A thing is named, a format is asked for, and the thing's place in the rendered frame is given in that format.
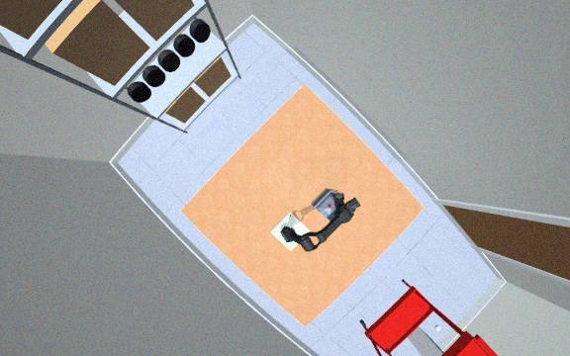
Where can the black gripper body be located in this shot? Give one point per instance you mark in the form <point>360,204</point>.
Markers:
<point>337,198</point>

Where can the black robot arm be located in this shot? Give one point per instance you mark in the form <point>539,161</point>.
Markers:
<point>342,215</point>

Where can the light blue square plate with hole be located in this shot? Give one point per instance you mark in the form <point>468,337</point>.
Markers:
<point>325,205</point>

